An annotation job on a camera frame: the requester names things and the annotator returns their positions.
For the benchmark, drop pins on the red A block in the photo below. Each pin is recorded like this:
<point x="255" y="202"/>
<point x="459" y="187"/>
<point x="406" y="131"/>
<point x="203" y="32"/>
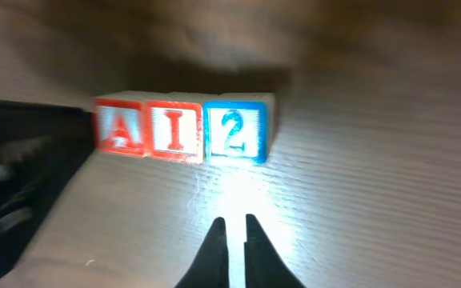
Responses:
<point x="119" y="124"/>

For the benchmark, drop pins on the red I block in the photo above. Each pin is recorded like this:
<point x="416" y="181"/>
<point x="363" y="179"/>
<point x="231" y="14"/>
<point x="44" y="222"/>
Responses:
<point x="174" y="128"/>

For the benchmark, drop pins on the blue 2 block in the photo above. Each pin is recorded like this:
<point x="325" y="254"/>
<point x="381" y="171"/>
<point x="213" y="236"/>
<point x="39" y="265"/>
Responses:
<point x="238" y="127"/>

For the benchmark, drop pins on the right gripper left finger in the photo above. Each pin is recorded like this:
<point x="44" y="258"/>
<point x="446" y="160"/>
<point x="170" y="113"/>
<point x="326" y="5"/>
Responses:
<point x="210" y="267"/>

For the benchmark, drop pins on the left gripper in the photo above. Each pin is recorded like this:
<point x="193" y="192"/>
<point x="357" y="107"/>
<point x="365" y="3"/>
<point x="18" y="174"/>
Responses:
<point x="41" y="148"/>

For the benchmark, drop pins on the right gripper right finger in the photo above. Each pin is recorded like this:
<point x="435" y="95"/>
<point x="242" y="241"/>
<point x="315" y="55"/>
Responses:
<point x="263" y="266"/>

